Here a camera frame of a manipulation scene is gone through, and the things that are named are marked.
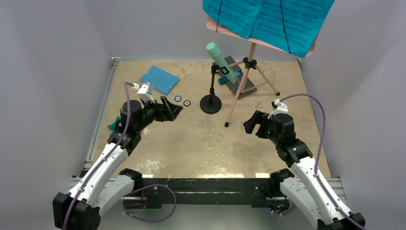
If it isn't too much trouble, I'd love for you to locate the blue sheet music left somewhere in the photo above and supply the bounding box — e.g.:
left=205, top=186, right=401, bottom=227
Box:
left=202, top=0, right=262, bottom=39

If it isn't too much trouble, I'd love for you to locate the teal curved brick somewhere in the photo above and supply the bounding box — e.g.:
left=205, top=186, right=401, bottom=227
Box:
left=107, top=116, right=121, bottom=131

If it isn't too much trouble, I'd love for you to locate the grey brick baseplate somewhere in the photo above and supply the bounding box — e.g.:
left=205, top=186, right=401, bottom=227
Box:
left=218, top=56, right=258, bottom=100

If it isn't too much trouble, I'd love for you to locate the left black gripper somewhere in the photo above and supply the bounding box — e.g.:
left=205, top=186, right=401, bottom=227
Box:
left=135, top=96, right=181, bottom=132

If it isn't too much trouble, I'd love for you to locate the pink music stand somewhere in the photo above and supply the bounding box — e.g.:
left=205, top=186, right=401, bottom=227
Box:
left=206, top=15, right=318, bottom=128

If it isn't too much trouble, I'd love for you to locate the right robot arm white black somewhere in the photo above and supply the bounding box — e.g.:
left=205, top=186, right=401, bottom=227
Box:
left=243, top=111, right=366, bottom=230

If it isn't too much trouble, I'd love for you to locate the blue brick baseplate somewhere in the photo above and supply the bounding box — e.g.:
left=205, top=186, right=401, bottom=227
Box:
left=140, top=66, right=180, bottom=95

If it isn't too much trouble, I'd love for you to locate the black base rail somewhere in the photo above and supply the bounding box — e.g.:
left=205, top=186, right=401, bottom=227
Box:
left=127, top=178, right=291, bottom=212

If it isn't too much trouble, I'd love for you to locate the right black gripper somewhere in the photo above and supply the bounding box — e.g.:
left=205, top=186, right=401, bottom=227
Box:
left=243, top=110, right=281, bottom=145

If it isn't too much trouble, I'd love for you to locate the mint green toy microphone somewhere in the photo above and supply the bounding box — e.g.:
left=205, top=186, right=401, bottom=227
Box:
left=206, top=42, right=236, bottom=83

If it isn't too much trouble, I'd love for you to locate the blue sheet music right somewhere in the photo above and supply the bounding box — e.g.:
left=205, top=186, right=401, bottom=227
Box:
left=250, top=0, right=334, bottom=58

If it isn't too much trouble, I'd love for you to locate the blue brick on baseplate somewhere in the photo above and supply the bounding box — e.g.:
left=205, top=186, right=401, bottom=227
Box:
left=218, top=71, right=242, bottom=85

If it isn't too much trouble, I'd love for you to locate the blue sheet music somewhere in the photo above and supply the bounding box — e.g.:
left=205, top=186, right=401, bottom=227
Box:
left=202, top=0, right=262, bottom=39
left=250, top=0, right=334, bottom=58

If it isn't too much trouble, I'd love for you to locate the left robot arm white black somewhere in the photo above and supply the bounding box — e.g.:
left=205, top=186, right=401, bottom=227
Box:
left=53, top=96, right=183, bottom=230

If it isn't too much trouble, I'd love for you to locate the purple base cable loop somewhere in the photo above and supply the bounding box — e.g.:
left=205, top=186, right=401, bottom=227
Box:
left=123, top=184, right=177, bottom=223

